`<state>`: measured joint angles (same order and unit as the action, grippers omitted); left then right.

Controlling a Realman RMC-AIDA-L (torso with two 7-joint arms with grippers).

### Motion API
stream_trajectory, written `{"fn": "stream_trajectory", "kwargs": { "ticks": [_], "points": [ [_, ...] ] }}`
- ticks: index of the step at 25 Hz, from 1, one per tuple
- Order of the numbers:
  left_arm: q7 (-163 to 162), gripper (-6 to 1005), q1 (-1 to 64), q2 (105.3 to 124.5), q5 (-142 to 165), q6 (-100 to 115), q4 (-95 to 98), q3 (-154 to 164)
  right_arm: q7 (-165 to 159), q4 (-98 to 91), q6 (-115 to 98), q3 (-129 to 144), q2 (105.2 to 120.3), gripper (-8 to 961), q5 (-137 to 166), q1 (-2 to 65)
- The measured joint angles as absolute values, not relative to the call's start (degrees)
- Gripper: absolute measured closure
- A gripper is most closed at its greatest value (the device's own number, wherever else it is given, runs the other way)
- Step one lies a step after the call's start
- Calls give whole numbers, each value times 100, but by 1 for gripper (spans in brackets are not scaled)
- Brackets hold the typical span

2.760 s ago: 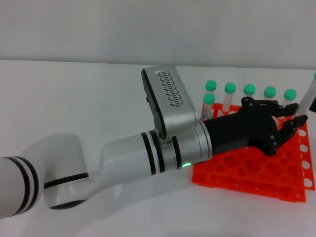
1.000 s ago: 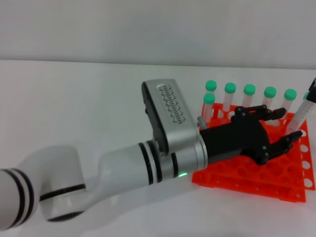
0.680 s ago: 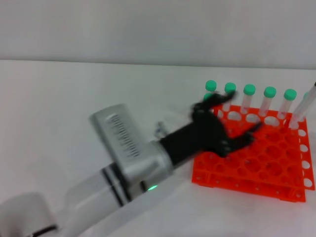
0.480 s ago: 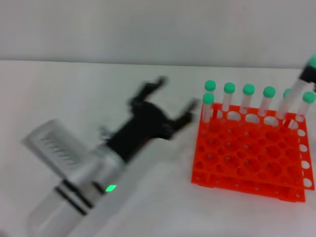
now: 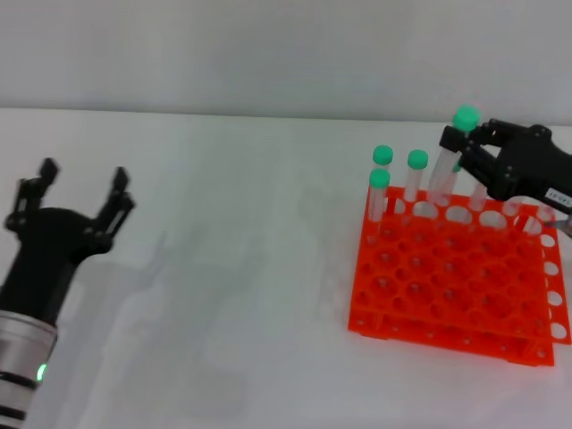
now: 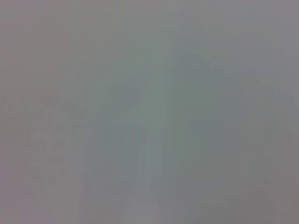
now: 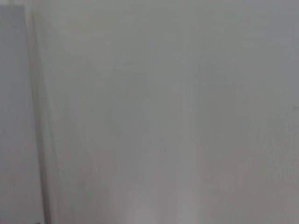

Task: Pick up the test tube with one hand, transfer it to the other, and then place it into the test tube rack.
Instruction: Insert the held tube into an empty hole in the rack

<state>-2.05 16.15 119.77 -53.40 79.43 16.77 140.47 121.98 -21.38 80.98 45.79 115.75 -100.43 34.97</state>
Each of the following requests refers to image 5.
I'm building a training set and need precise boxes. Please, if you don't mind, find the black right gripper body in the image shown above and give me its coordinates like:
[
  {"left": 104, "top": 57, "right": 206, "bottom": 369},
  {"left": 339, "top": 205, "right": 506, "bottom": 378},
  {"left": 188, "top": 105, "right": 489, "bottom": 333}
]
[{"left": 464, "top": 123, "right": 572, "bottom": 212}]

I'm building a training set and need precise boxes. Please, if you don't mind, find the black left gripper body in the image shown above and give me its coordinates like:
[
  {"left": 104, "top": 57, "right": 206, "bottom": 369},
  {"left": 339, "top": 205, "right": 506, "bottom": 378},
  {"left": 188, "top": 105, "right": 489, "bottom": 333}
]
[{"left": 0, "top": 206, "right": 114, "bottom": 326}]

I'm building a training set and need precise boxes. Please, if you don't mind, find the orange test tube rack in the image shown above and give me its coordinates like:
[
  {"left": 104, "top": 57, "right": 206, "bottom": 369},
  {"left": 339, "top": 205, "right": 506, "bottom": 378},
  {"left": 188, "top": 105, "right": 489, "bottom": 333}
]
[{"left": 347, "top": 182, "right": 572, "bottom": 368}]

